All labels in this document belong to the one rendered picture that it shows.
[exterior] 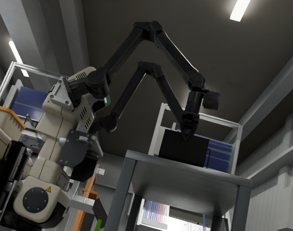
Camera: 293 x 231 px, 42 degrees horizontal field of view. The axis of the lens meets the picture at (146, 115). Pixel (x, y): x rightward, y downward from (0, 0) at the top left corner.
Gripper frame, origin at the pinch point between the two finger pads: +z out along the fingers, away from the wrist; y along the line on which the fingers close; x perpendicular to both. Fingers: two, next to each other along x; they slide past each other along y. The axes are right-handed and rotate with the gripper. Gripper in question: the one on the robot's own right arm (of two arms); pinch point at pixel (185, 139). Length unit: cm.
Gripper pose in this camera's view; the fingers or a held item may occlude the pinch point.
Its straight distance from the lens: 147.3
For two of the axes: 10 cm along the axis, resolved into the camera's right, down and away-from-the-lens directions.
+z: -2.6, 8.9, -3.8
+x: -9.7, -2.3, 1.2
